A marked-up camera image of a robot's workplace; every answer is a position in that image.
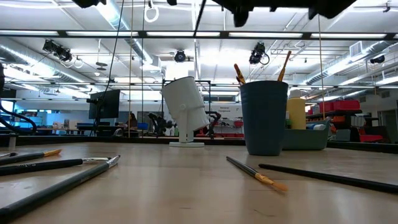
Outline long dark brush silver ferrule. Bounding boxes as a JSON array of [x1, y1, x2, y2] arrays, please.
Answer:
[[0, 154, 121, 222]]

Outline silver ventilation duct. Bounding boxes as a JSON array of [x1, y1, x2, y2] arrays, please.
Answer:
[[0, 37, 94, 91], [306, 40, 398, 86]]

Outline black brush white lettering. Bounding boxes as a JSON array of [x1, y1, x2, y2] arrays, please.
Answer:
[[0, 156, 110, 177]]

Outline black brush gold ferrule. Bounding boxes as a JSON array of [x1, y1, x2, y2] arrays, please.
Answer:
[[226, 156, 289, 192]]

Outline long black brush orange bristles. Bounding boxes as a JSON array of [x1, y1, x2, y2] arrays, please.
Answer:
[[277, 50, 292, 83]]

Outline person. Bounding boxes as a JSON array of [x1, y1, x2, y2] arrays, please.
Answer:
[[126, 112, 139, 130]]

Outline large yellow paint bottle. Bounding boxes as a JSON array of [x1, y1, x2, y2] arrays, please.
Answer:
[[286, 89, 307, 130]]

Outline dark blue plastic cup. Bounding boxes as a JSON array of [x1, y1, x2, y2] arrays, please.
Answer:
[[239, 80, 289, 157]]

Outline thin black brush orange bristles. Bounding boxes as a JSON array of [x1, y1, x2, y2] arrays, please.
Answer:
[[0, 149, 63, 166]]

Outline black aluminium rig frame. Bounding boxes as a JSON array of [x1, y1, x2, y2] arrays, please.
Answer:
[[0, 29, 398, 155]]

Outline long thin black brush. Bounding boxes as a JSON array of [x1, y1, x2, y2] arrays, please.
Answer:
[[258, 163, 398, 194]]

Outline white hanging cable ring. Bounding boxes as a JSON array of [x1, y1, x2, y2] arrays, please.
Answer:
[[144, 6, 160, 24]]

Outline thick brush wide orange bristles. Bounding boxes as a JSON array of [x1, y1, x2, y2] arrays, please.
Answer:
[[233, 63, 247, 85]]

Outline red storage bin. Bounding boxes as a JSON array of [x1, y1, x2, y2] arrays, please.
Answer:
[[318, 99, 361, 113], [359, 134, 384, 143]]

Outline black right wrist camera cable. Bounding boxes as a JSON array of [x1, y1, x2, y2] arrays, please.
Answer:
[[192, 0, 208, 38]]

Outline black ceiling camera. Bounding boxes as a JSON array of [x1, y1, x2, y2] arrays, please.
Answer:
[[42, 39, 73, 62], [174, 49, 187, 63], [248, 42, 271, 67]]

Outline black left arm base cable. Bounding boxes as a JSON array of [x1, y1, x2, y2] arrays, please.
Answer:
[[0, 99, 38, 135]]

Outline grey-blue plastic caddy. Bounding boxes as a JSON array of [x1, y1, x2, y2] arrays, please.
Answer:
[[282, 119, 331, 151]]

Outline black monitor on stand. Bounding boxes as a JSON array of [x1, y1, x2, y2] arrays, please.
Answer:
[[86, 89, 121, 137]]

